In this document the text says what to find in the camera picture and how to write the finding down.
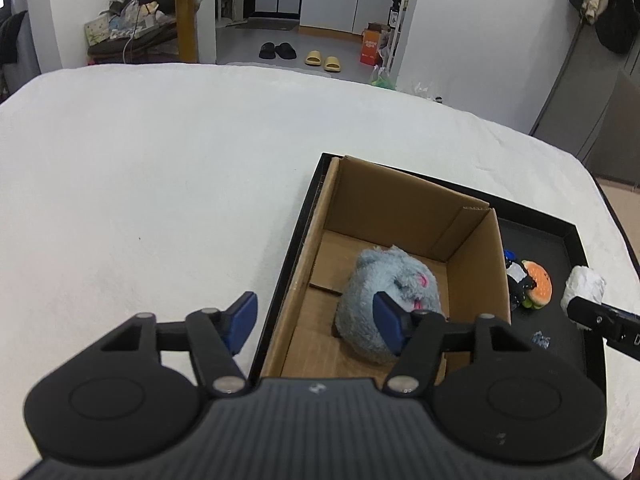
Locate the brown cardboard box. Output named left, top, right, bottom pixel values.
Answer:
left=260, top=156, right=512, bottom=378

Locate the grey kitchen mat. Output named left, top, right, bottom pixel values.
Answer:
left=235, top=19, right=298, bottom=32

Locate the black hanging jacket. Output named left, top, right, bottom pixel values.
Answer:
left=570, top=0, right=640, bottom=53

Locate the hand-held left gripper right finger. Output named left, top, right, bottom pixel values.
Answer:
left=372, top=291, right=523, bottom=397

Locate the yellow round table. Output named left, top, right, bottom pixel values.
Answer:
left=122, top=0, right=258, bottom=63

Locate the grey plush toy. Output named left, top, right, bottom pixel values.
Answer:
left=334, top=245, right=448, bottom=365

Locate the green plastic bag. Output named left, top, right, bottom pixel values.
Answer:
left=369, top=66, right=398, bottom=91

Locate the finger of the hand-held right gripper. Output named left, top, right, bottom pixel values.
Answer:
left=567, top=296, right=640, bottom=356

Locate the orange cardboard box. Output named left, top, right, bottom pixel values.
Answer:
left=360, top=22, right=391, bottom=67

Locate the black and white plush toy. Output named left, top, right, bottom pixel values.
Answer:
left=502, top=247, right=533, bottom=313

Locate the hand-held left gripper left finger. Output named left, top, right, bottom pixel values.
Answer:
left=100, top=291, right=259, bottom=397

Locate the black shallow tray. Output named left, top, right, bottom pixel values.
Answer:
left=248, top=152, right=608, bottom=461

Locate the burger plush toy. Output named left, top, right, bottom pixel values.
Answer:
left=520, top=259, right=553, bottom=311

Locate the white soft bundle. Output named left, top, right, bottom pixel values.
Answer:
left=561, top=265, right=606, bottom=317

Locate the clear plastic bag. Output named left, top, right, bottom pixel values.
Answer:
left=412, top=82, right=446, bottom=106

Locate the grey upholstered board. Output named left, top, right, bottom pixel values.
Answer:
left=585, top=70, right=640, bottom=183

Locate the grey door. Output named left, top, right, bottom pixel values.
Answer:
left=529, top=20, right=626, bottom=161

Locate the dark grey garment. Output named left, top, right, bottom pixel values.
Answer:
left=0, top=10, right=41, bottom=101

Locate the pile of clutter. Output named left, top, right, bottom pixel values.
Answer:
left=82, top=0, right=178, bottom=66

